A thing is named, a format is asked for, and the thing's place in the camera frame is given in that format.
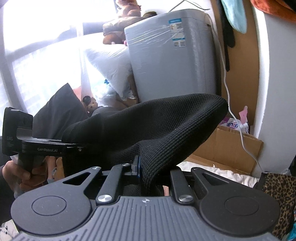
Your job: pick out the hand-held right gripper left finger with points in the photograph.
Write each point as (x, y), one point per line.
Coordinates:
(137, 166)

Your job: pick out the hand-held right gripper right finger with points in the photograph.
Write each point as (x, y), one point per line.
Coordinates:
(180, 185)

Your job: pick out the black bear-print shorts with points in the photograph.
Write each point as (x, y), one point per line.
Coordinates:
(150, 120)

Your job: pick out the person's left forearm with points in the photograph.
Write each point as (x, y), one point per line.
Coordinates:
(5, 199)

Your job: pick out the person's left hand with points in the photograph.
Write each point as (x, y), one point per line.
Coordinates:
(30, 178)

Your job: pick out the white bear-print bedsheet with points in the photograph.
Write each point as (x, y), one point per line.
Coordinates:
(219, 173)

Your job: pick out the dark grey pillow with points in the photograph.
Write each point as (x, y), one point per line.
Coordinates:
(60, 104)

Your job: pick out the flattened cardboard box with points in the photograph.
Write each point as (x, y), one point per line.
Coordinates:
(226, 148)

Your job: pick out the small plush doll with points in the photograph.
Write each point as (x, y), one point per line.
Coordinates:
(90, 104)

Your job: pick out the purple detergent bag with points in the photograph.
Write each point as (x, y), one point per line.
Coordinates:
(232, 125)

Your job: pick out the leopard print cloth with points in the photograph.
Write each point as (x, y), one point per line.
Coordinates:
(279, 199)

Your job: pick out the plastic-wrapped white pillow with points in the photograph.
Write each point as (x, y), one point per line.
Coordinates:
(111, 62)

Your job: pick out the grey washing machine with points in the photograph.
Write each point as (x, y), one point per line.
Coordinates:
(171, 64)

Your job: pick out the upright cardboard panel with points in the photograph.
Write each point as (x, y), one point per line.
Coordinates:
(242, 69)

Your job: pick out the brown plush bear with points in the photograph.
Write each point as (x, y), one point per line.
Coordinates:
(115, 25)

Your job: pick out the black hanging cloth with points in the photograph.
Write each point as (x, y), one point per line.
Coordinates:
(229, 39)

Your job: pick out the teal towel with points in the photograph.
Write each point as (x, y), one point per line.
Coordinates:
(235, 16)

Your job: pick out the orange cloth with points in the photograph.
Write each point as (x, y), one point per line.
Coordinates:
(270, 4)

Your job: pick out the window frame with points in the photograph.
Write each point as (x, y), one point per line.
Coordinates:
(92, 26)

